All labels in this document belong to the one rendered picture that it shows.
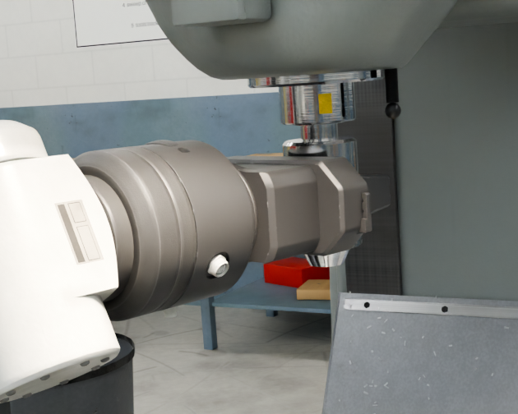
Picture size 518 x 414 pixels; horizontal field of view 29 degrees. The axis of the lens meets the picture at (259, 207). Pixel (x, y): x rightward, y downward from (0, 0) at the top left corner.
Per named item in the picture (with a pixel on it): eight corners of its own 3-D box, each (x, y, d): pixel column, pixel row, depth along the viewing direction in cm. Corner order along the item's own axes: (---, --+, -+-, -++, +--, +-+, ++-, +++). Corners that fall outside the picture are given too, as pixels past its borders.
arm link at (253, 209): (368, 124, 56) (218, 142, 48) (376, 292, 58) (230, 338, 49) (213, 127, 65) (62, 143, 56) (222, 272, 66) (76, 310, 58)
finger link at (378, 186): (381, 214, 64) (320, 228, 60) (379, 165, 64) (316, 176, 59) (402, 215, 63) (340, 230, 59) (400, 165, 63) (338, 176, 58)
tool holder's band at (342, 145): (366, 154, 61) (365, 138, 61) (291, 160, 60) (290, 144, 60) (346, 149, 66) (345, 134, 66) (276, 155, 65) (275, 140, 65)
